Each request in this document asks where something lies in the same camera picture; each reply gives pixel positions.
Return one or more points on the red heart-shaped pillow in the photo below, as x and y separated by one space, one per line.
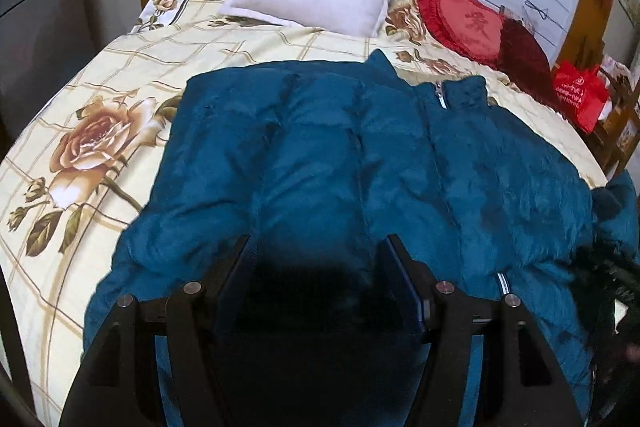
462 24

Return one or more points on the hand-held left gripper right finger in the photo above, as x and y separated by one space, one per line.
406 279

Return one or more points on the orange wooden wall panel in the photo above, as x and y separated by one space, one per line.
595 2

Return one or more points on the blue puffer jacket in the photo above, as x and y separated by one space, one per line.
325 147

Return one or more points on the wooden chair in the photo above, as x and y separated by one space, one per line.
622 117

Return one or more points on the red shopping bag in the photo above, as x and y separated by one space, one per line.
580 94

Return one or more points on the cream floral bed sheet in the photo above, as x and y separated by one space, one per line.
100 72

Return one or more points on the dark red fringed cushion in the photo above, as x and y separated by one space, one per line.
522 57

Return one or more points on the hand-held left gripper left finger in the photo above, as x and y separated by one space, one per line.
239 269

